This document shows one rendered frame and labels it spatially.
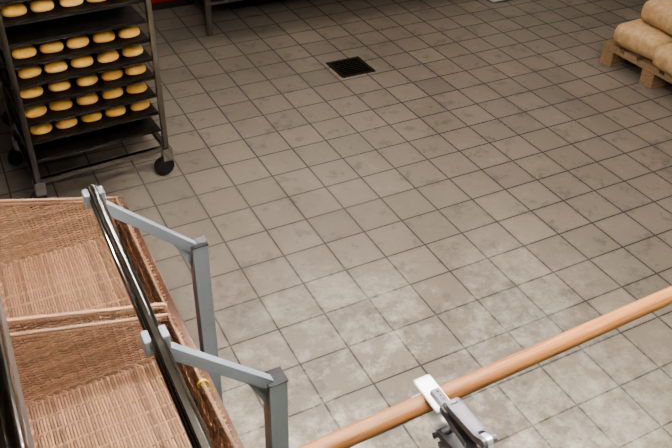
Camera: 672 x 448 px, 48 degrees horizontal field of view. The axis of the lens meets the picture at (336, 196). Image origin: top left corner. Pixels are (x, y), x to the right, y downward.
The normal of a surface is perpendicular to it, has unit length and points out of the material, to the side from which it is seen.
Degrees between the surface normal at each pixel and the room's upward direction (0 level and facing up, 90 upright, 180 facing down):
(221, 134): 0
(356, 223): 0
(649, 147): 0
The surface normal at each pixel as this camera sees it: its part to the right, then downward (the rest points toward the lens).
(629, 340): 0.02, -0.82
